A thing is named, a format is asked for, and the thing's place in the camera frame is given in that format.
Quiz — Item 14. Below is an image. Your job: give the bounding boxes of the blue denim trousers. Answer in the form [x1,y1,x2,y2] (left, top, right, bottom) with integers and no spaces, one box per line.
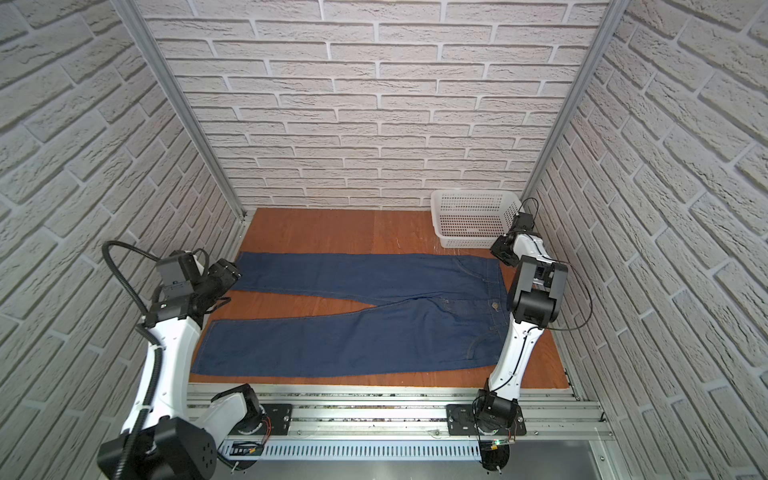
[192,252,509,378]

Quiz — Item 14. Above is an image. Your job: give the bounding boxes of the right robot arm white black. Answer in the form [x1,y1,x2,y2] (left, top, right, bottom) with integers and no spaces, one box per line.
[472,212,569,435]

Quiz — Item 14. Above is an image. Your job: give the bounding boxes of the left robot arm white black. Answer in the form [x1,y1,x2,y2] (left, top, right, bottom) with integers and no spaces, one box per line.
[97,240,272,479]

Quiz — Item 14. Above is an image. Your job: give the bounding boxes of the white plastic laundry basket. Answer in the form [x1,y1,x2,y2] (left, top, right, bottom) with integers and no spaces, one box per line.
[430,190,521,249]

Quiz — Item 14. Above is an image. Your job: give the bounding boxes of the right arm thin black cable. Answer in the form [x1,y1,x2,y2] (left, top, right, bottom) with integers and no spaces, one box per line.
[517,196,594,332]

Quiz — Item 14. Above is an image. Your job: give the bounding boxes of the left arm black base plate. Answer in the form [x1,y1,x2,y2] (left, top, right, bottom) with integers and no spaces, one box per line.
[252,403,293,437]

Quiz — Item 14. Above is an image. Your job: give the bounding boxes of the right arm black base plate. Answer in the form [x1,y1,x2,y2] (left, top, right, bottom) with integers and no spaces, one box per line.
[445,403,527,437]

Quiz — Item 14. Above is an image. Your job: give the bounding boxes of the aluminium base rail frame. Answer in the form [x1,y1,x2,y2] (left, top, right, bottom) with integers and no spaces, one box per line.
[220,384,629,479]

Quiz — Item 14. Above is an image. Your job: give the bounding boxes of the left aluminium corner post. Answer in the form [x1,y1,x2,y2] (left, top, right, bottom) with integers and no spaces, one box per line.
[112,0,247,222]

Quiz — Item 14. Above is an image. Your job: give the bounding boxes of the aluminium corner post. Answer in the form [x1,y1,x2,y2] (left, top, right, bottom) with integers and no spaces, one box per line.
[522,0,631,200]
[112,0,247,222]

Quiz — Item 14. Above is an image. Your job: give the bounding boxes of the right aluminium corner post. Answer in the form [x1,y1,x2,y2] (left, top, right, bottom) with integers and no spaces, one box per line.
[522,0,631,200]

